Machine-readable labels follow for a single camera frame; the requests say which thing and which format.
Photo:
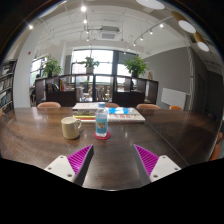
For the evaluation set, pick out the potted green plant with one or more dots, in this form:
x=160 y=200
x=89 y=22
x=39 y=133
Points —
x=51 y=67
x=136 y=67
x=90 y=64

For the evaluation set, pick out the ceiling air conditioner unit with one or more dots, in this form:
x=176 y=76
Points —
x=109 y=33

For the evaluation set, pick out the orange chair far right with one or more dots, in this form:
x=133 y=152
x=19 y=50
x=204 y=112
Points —
x=174 y=107

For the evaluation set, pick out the orange chair far left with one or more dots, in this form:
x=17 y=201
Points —
x=49 y=105

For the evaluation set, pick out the red round coaster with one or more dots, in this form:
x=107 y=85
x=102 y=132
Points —
x=108 y=135

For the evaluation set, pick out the cream ceramic mug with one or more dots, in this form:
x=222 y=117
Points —
x=70 y=127

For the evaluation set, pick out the round ceiling lamp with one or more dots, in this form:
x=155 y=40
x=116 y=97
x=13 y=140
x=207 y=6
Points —
x=200 y=42
x=153 y=4
x=183 y=22

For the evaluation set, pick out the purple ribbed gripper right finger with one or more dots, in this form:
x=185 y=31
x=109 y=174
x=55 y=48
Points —
x=152 y=167

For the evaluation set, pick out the middle potted green plant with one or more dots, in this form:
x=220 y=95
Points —
x=90 y=64

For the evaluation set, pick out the orange chair behind books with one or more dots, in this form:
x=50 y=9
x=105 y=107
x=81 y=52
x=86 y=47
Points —
x=111 y=105

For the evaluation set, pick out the tall bookshelf at left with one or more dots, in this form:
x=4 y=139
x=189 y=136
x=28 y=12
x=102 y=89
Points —
x=7 y=71

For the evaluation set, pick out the left potted green plant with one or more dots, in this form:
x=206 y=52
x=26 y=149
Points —
x=51 y=67

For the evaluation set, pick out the dark wooden shelf divider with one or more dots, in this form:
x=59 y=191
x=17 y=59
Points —
x=67 y=90

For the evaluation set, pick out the stack of books left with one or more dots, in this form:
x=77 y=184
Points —
x=85 y=111

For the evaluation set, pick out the right potted green plant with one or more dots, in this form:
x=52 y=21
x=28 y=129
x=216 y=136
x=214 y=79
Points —
x=136 y=67

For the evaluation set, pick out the white board leaning on wall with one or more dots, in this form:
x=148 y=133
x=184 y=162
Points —
x=173 y=97

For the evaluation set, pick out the clear plastic water bottle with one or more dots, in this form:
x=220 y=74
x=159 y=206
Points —
x=101 y=123

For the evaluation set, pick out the orange chair right side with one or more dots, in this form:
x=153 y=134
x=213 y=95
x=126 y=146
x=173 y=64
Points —
x=216 y=150

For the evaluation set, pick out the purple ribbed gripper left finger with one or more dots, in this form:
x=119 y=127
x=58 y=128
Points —
x=73 y=167

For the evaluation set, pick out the orange chair far middle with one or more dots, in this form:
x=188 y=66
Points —
x=147 y=106

